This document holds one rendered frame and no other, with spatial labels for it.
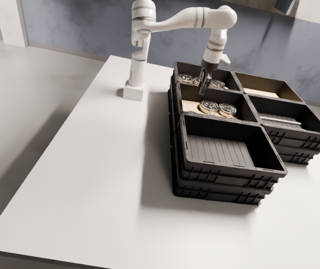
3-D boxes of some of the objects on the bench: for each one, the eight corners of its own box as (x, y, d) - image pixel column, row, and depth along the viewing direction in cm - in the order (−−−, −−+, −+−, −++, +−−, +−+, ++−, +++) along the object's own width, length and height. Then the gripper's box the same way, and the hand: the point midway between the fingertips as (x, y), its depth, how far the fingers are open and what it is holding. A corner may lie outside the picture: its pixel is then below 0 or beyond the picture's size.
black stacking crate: (172, 198, 94) (178, 180, 86) (169, 148, 116) (175, 130, 109) (261, 207, 98) (274, 191, 91) (241, 158, 121) (252, 142, 113)
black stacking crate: (242, 158, 121) (252, 142, 113) (229, 124, 144) (236, 108, 136) (309, 167, 126) (322, 152, 118) (286, 133, 149) (296, 118, 141)
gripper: (201, 50, 102) (191, 82, 113) (205, 63, 91) (194, 97, 101) (216, 53, 103) (206, 85, 114) (223, 66, 92) (210, 100, 102)
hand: (201, 88), depth 107 cm, fingers open, 5 cm apart
